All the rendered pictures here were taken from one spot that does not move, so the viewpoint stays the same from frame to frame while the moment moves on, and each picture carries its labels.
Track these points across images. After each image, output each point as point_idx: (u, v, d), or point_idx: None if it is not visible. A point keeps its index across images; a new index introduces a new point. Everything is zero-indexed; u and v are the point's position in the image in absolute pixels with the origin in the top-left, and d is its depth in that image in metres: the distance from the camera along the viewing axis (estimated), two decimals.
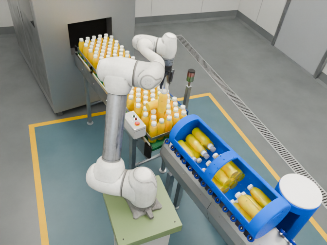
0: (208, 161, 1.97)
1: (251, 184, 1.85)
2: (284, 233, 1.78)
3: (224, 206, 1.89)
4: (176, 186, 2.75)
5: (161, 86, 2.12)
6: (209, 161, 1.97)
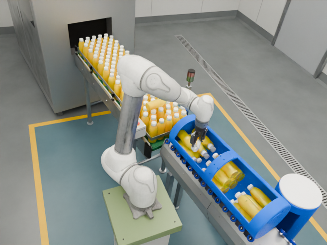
0: (208, 161, 1.97)
1: (251, 184, 1.85)
2: (284, 233, 1.78)
3: (224, 206, 1.89)
4: (176, 186, 2.75)
5: (193, 145, 2.01)
6: (209, 161, 1.97)
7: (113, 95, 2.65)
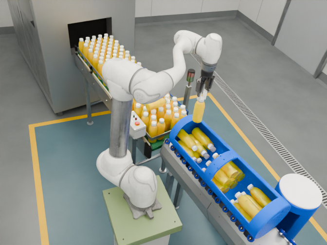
0: (208, 161, 1.97)
1: (251, 184, 1.85)
2: (284, 233, 1.78)
3: (224, 206, 1.89)
4: (176, 186, 2.75)
5: (199, 94, 1.87)
6: (209, 161, 1.97)
7: None
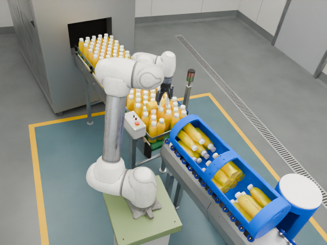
0: (208, 161, 1.97)
1: (251, 184, 1.85)
2: (284, 233, 1.78)
3: (224, 206, 1.89)
4: (176, 186, 2.75)
5: (159, 103, 2.13)
6: (209, 161, 1.97)
7: None
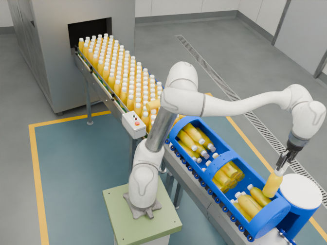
0: (208, 161, 1.97)
1: (251, 184, 1.85)
2: (284, 233, 1.78)
3: (224, 206, 1.89)
4: (176, 186, 2.75)
5: (280, 168, 1.48)
6: (209, 161, 1.97)
7: (113, 95, 2.65)
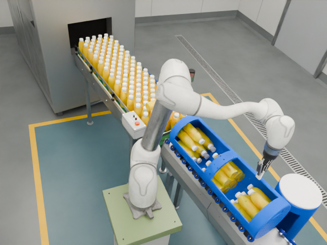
0: (208, 161, 1.97)
1: (251, 184, 1.85)
2: (284, 233, 1.78)
3: (224, 206, 1.89)
4: (176, 186, 2.75)
5: (260, 173, 1.64)
6: (209, 161, 1.97)
7: (113, 95, 2.65)
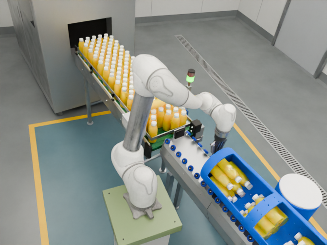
0: (248, 203, 1.75)
1: (299, 233, 1.63)
2: None
3: (224, 210, 1.89)
4: (176, 186, 2.75)
5: None
6: (248, 203, 1.75)
7: (113, 95, 2.65)
